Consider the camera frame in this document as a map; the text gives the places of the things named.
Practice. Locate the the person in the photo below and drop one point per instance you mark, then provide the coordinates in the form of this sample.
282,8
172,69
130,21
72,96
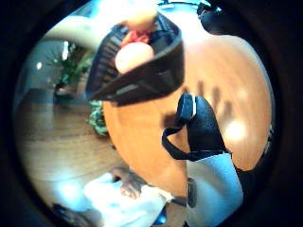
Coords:
123,205

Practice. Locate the blue object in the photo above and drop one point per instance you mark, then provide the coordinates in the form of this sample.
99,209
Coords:
161,217

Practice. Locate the black oval object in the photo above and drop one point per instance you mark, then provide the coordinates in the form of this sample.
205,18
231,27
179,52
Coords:
192,192

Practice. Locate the black plastic basket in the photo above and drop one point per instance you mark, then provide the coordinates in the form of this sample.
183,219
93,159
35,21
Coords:
157,75

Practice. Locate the small green leafy plant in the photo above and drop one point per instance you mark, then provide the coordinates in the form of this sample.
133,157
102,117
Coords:
98,118

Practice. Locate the orange round fruit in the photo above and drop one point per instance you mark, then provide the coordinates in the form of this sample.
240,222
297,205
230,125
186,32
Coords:
133,56

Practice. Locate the black chair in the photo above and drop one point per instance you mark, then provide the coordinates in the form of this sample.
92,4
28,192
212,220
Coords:
210,19

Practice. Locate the red fruit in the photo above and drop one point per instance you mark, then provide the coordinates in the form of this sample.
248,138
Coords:
135,36

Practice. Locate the pale orange fruit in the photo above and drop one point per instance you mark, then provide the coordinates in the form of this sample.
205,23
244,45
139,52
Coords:
142,17

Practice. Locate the green potted plant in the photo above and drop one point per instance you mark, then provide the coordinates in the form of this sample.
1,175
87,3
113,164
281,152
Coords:
74,67

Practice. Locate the white curved sofa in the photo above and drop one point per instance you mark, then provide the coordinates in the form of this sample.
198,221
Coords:
75,30

